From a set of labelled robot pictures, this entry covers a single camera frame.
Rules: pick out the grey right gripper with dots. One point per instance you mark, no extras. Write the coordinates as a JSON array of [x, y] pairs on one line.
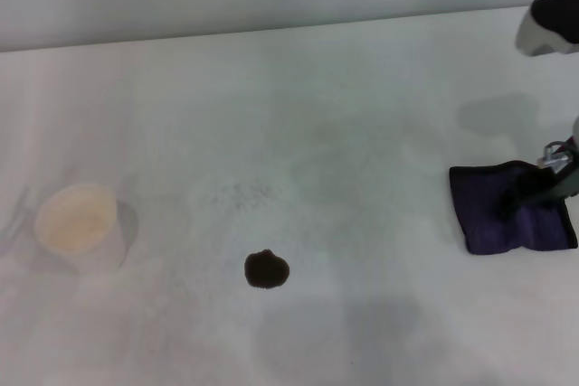
[[567, 178]]

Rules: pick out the purple rag with black edge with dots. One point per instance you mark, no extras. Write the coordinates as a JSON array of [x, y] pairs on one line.
[[506, 234]]

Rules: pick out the white paper cup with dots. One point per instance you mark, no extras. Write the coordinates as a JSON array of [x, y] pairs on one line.
[[74, 223]]

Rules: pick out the black liquid stain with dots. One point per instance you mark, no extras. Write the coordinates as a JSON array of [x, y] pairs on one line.
[[266, 270]]

